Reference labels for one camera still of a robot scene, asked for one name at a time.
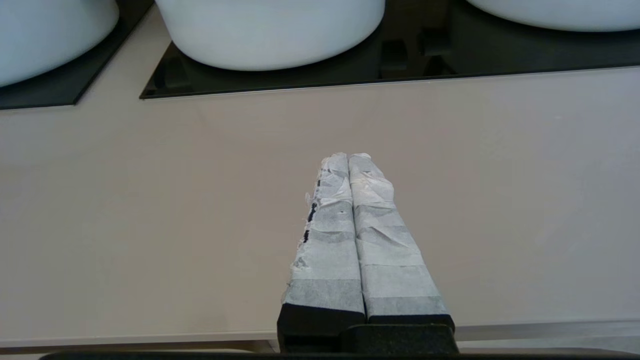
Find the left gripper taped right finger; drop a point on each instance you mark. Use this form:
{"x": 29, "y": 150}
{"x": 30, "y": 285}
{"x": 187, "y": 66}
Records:
{"x": 390, "y": 260}

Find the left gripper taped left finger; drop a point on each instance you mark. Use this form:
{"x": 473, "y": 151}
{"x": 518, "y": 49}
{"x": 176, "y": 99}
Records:
{"x": 327, "y": 260}

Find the large white pot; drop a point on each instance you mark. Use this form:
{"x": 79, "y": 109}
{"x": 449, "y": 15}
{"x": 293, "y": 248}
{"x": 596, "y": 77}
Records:
{"x": 270, "y": 35}
{"x": 45, "y": 35}

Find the small white pot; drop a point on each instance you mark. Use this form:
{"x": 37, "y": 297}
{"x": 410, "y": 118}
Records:
{"x": 565, "y": 12}

